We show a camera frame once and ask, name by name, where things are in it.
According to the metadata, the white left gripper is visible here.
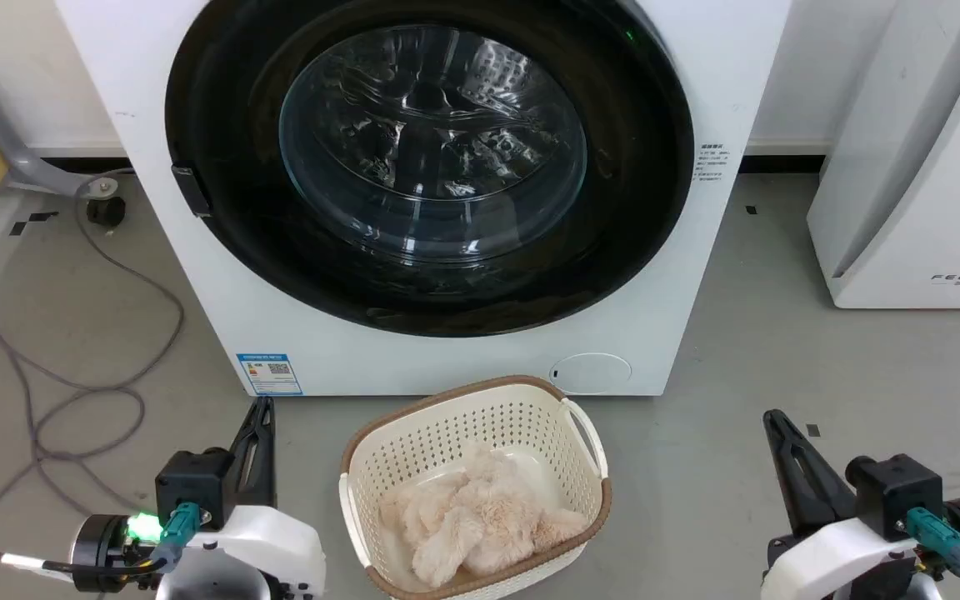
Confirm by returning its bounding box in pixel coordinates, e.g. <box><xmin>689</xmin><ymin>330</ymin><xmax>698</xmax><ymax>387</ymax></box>
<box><xmin>153</xmin><ymin>397</ymin><xmax>328</xmax><ymax>600</ymax></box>

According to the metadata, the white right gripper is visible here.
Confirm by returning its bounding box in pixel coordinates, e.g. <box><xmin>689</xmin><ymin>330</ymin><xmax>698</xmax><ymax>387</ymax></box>
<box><xmin>761</xmin><ymin>409</ymin><xmax>944</xmax><ymax>600</ymax></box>

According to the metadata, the white front-load washing machine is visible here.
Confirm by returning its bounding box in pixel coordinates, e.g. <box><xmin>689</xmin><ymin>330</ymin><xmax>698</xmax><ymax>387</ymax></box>
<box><xmin>55</xmin><ymin>0</ymin><xmax>793</xmax><ymax>398</ymax></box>

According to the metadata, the black round glass washer door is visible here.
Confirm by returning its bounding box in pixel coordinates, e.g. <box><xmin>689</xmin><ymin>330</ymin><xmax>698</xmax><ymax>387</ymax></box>
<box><xmin>165</xmin><ymin>0</ymin><xmax>695</xmax><ymax>338</ymax></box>

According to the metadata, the blue energy label sticker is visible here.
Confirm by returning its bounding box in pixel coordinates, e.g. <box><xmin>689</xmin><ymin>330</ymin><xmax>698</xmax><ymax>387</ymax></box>
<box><xmin>237</xmin><ymin>353</ymin><xmax>304</xmax><ymax>397</ymax></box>

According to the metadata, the cream perforated laundry basket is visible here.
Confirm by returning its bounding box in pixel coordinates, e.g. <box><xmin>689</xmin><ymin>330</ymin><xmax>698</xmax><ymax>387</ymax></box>
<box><xmin>338</xmin><ymin>375</ymin><xmax>613</xmax><ymax>600</ymax></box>

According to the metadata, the beige fluffy plush item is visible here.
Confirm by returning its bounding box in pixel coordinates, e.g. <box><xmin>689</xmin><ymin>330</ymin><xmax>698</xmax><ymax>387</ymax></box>
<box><xmin>377</xmin><ymin>442</ymin><xmax>592</xmax><ymax>588</ymax></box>

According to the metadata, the round white filter cover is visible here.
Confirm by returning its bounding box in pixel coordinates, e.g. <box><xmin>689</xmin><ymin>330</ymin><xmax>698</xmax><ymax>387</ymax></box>
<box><xmin>549</xmin><ymin>352</ymin><xmax>633</xmax><ymax>396</ymax></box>

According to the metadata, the black caster wheel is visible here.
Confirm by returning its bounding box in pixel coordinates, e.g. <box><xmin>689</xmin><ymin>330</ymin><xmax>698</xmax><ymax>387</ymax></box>
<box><xmin>85</xmin><ymin>195</ymin><xmax>128</xmax><ymax>228</ymax></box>

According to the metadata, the white air purifier appliance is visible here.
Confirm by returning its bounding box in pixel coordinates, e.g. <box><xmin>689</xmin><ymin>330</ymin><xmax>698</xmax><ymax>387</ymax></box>
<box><xmin>806</xmin><ymin>0</ymin><xmax>960</xmax><ymax>310</ymax></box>

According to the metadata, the small white text sticker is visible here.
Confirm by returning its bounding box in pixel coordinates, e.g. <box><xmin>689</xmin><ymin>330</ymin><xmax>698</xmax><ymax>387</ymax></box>
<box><xmin>696</xmin><ymin>142</ymin><xmax>732</xmax><ymax>183</ymax></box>

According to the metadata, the grey chair base leg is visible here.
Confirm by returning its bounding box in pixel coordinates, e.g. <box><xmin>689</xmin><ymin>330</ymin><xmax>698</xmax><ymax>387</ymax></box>
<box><xmin>0</xmin><ymin>83</ymin><xmax>136</xmax><ymax>201</ymax></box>

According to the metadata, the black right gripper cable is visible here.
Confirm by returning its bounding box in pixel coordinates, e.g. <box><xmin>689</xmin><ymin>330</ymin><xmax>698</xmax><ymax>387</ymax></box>
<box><xmin>904</xmin><ymin>506</ymin><xmax>960</xmax><ymax>600</ymax></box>

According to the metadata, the grey floor cable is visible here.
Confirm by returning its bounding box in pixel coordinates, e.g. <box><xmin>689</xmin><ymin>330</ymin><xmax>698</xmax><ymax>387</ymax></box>
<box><xmin>0</xmin><ymin>167</ymin><xmax>187</xmax><ymax>580</ymax></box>

